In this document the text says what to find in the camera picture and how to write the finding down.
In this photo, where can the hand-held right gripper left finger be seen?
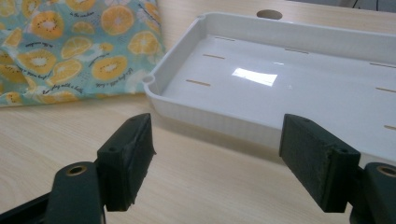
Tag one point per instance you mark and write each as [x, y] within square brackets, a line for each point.
[124, 165]

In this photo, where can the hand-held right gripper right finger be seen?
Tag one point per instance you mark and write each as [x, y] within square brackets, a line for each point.
[317, 165]

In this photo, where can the white plastic tray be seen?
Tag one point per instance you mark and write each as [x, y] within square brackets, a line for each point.
[249, 96]

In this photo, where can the teal fruit-print plastic bag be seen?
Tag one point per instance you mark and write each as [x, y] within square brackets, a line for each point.
[77, 46]

